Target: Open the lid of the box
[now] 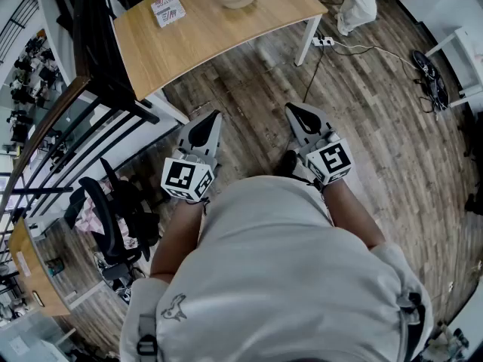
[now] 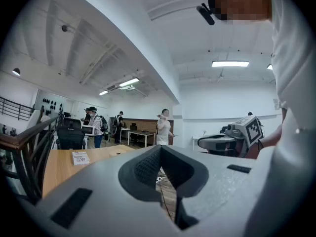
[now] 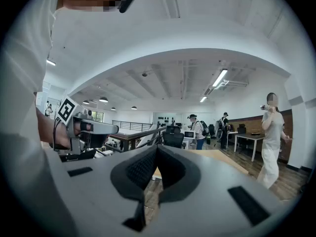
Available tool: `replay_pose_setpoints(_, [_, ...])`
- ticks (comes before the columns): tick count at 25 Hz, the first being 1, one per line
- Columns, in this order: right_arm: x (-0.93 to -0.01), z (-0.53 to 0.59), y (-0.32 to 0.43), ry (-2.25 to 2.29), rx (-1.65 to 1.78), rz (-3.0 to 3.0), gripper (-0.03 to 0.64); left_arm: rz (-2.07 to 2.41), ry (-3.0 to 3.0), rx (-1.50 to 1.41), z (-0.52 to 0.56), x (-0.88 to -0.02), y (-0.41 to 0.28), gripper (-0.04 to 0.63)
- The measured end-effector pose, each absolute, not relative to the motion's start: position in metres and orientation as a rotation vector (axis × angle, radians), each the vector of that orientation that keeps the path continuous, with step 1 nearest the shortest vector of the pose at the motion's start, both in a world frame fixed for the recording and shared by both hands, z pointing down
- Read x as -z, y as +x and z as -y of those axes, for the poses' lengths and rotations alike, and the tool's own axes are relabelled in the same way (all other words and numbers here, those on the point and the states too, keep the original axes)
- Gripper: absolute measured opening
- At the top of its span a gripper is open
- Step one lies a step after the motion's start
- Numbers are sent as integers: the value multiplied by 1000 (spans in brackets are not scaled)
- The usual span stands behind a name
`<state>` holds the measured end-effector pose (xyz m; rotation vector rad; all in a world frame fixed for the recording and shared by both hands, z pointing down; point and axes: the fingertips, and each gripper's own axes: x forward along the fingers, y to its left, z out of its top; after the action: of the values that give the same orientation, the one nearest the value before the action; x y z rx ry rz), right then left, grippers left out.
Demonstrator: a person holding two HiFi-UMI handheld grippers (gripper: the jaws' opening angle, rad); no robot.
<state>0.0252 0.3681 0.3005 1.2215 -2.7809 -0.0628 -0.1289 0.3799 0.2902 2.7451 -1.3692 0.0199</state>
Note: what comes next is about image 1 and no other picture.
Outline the person's grey shirt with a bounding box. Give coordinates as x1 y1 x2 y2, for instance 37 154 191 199
119 174 435 362

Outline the wooden table with white legs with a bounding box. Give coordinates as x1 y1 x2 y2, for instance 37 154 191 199
112 0 329 126

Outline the printed booklet with flag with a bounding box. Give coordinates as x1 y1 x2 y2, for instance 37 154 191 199
150 0 186 29

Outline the grey shoulder strap black buckle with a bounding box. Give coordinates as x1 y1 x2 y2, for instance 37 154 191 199
395 291 427 361
135 314 159 362

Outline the person's right forearm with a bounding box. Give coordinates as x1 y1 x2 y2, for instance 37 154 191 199
322 181 386 251

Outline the pink checkered cloth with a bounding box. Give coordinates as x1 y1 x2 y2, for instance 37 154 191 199
74 179 128 238

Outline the white power cable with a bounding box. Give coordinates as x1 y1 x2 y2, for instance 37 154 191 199
331 40 422 73

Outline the person's left forearm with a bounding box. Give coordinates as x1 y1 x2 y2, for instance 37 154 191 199
149 198 207 278

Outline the black railing with wooden handrail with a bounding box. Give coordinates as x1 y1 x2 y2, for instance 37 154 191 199
0 0 162 248

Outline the small wooden desk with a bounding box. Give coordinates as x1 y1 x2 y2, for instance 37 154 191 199
7 218 72 318

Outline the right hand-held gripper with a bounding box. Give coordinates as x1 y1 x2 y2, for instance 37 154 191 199
285 102 355 186

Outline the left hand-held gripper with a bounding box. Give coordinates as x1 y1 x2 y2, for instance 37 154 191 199
161 109 223 204

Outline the person's right black shoe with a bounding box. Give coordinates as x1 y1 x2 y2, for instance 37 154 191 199
272 149 299 176

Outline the white shelf rack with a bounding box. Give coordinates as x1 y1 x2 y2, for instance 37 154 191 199
425 26 483 108

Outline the black sneaker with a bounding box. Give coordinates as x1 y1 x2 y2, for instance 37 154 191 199
422 75 450 112
412 50 443 84

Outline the black office chair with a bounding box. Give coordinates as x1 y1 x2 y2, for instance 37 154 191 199
63 158 163 281

